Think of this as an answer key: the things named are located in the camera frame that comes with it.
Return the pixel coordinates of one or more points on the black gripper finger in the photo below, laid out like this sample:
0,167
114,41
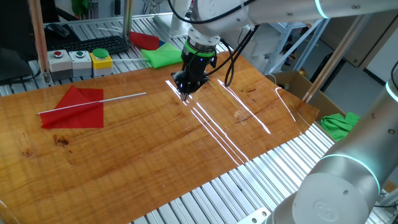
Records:
181,81
198,83

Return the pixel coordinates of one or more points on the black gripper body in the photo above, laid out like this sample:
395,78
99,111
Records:
196,63

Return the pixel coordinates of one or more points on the red flag with white stick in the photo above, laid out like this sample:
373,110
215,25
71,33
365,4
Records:
81,115

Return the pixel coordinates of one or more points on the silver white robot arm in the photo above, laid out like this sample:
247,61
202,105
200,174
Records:
342,186

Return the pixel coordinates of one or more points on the red and blue flag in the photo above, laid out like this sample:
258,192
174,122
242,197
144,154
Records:
144,40

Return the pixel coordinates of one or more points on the green cloth on rollers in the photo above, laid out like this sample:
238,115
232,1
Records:
161,56

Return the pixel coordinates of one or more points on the yellow box green mushroom button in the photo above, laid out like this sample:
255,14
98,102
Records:
101,63

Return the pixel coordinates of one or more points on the wood grain table mat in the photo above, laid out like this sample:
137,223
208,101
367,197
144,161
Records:
124,149

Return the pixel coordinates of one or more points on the black keyboard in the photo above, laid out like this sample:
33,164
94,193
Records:
93,45

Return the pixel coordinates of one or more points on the brown cardboard box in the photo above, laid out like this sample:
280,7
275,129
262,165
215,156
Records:
298,84

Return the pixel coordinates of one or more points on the grey box with green button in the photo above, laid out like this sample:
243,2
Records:
81,65

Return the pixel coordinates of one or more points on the grey box with red button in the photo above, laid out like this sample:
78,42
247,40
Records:
60,67

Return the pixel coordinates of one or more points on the hanging green cloth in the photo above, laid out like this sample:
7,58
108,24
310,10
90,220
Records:
79,6

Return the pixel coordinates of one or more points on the black computer mouse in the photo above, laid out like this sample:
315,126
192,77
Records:
57,30

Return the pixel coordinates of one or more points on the crumpled green cloth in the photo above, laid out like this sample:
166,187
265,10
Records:
337,126

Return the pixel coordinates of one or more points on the brown wooden cabinet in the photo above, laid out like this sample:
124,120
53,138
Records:
357,43

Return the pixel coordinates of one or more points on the black monitor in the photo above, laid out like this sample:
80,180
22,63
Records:
15,31

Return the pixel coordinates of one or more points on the upright aluminium post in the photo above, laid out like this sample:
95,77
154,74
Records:
128,18

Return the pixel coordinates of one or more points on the white metal shelf frame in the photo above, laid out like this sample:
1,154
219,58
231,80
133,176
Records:
283,40

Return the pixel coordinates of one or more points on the copper coloured frame post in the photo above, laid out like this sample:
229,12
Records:
329,65
38,37

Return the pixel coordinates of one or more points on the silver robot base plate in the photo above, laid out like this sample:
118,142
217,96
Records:
255,217

